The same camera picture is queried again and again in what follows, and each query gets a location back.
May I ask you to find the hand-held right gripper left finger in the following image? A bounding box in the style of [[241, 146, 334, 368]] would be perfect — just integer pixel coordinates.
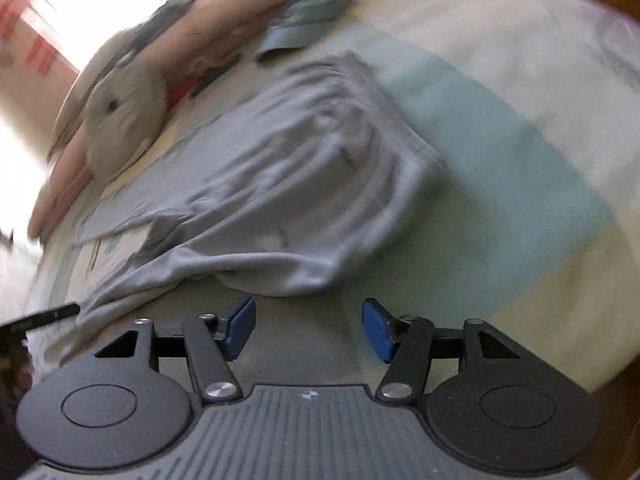
[[95, 296, 257, 403]]

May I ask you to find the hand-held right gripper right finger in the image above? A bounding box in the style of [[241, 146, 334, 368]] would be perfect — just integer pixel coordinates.
[[361, 297, 546, 405]]

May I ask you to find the grey long-sleeve shirt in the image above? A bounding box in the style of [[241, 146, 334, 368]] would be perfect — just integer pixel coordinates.
[[47, 50, 443, 366]]

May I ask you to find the grey clothes pile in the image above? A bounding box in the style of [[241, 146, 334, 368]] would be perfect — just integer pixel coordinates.
[[127, 0, 206, 61]]

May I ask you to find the patchwork bed sheet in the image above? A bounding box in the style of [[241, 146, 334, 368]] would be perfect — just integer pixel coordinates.
[[20, 0, 640, 401]]

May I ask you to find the grey cat cushion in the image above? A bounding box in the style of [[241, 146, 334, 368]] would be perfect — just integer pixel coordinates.
[[82, 62, 168, 181]]

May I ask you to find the red cloth strip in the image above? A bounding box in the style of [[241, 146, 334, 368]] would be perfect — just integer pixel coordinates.
[[162, 77, 201, 111]]

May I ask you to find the pink checked curtain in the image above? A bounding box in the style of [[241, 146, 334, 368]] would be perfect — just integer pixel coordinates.
[[0, 0, 81, 76]]

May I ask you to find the light blue cap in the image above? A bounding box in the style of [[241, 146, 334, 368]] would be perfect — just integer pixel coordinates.
[[255, 0, 353, 63]]

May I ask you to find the pink folded quilt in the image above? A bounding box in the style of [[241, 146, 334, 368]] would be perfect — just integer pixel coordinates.
[[27, 0, 396, 241]]

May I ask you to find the bright window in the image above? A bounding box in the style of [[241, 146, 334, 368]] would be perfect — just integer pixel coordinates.
[[40, 0, 226, 68]]

